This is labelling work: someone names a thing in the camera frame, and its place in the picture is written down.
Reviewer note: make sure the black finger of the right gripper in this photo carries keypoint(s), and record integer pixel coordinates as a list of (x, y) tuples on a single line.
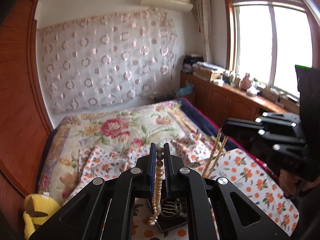
[(238, 128)]

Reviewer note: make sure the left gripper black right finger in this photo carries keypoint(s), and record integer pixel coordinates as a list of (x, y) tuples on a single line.
[(216, 209)]

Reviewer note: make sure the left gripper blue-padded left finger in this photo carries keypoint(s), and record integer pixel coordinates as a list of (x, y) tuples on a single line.
[(103, 209)]

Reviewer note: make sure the black square jewelry box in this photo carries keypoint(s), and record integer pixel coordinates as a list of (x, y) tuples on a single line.
[(173, 220)]

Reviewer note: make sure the person's right hand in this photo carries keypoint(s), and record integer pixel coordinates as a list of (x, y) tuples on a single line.
[(287, 182)]

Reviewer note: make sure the dark blue blanket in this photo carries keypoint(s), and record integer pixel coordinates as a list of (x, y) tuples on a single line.
[(210, 128)]

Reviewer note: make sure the wooden side cabinet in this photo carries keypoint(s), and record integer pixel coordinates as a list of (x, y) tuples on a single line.
[(222, 102)]

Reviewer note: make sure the pink figurine on sill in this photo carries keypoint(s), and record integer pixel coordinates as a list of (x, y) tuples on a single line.
[(246, 83)]

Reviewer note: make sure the orange print white cloth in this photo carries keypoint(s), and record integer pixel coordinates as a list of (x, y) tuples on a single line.
[(194, 149)]

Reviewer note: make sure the teal tissue box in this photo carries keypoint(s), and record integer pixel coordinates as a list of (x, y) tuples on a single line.
[(186, 90)]

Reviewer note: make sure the yellow plush toy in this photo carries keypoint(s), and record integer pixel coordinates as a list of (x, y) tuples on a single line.
[(38, 208)]

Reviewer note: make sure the clutter pile on cabinet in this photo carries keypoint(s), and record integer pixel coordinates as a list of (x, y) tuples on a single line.
[(196, 66)]

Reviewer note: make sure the floral quilt bedspread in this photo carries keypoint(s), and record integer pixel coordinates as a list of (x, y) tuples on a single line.
[(155, 122)]

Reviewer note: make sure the beige hanging curtain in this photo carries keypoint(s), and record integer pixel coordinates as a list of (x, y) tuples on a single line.
[(204, 20)]

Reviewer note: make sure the sheer circle pattern curtain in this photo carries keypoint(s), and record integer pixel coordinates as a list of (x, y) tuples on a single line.
[(106, 60)]

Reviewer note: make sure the right camera black mount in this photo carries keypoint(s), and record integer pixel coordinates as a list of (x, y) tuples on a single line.
[(308, 86)]

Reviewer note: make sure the window with wooden frame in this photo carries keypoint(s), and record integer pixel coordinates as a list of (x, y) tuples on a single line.
[(268, 38)]

